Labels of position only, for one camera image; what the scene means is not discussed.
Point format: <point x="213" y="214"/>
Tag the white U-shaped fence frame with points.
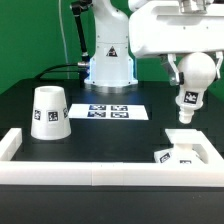
<point x="209" y="173"/>

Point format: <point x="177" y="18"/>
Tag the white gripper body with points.
<point x="158" y="27"/>

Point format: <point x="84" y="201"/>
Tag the white lamp shade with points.
<point x="50" y="120"/>

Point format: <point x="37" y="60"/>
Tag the white marker sheet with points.
<point x="108" y="112"/>

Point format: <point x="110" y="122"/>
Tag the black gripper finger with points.
<point x="218" y="63"/>
<point x="175" y="76"/>

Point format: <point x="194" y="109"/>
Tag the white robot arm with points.
<point x="111" y="66"/>

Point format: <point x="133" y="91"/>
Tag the white lamp base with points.
<point x="183" y="150"/>

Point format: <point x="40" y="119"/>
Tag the white lamp bulb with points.
<point x="199" y="72"/>

